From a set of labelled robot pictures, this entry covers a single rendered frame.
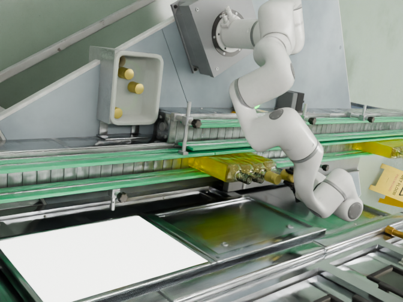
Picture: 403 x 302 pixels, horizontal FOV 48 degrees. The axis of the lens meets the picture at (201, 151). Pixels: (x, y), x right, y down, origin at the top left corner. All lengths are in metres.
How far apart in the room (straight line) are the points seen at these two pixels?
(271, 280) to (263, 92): 0.46
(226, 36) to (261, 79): 0.46
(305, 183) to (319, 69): 1.14
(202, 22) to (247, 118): 0.50
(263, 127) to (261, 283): 0.37
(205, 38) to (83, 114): 0.47
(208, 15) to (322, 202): 0.71
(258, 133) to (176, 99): 0.59
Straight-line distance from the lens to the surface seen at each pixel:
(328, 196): 1.23
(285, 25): 1.25
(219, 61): 1.58
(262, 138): 1.10
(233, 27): 1.52
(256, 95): 1.12
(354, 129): 2.36
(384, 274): 1.41
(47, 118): 1.40
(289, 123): 1.08
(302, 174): 1.17
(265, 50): 1.12
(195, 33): 1.53
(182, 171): 1.51
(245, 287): 1.11
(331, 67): 2.32
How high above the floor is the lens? 2.01
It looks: 46 degrees down
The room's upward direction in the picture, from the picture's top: 112 degrees clockwise
